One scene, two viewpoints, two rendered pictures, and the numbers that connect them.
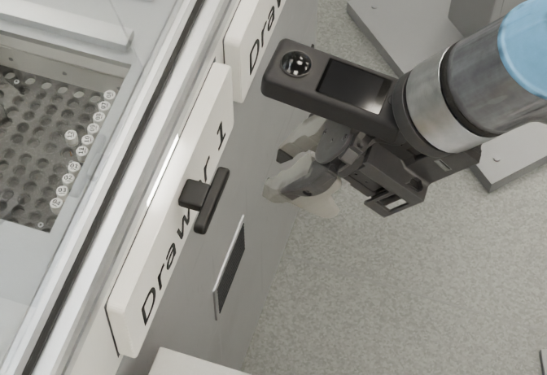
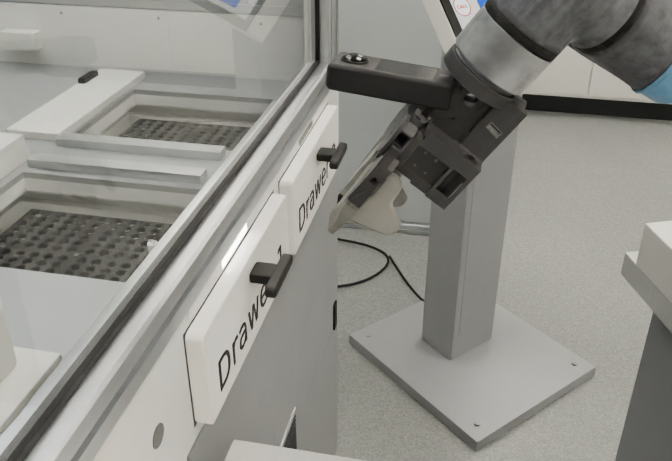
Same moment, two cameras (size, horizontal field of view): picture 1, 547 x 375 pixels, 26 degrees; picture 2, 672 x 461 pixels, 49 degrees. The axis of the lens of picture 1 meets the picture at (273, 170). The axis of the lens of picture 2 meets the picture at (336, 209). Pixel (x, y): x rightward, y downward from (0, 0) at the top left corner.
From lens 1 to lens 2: 0.55 m
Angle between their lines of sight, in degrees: 30
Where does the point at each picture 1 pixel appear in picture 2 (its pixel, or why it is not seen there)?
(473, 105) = (523, 10)
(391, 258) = not seen: outside the picture
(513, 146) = (487, 414)
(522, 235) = not seen: outside the picture
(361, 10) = (360, 338)
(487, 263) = not seen: outside the picture
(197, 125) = (262, 224)
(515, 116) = (563, 11)
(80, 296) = (160, 292)
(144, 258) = (221, 301)
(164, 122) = (236, 193)
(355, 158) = (415, 130)
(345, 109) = (403, 78)
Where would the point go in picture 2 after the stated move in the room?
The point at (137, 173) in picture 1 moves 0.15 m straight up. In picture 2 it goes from (214, 219) to (200, 72)
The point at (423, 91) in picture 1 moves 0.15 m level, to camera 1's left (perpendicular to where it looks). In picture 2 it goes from (474, 29) to (292, 34)
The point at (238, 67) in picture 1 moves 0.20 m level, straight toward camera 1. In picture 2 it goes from (291, 210) to (311, 301)
